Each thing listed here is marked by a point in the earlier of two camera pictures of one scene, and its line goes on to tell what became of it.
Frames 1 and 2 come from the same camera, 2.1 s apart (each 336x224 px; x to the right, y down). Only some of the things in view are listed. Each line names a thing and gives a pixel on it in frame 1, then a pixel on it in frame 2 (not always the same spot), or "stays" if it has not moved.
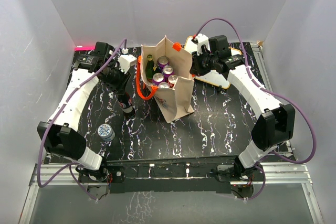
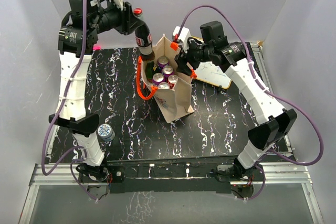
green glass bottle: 149,70 stays
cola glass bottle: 125,102 → 144,39
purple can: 158,78 stays
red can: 163,85 stays
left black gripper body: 115,78 → 114,17
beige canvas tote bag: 175,102 stays
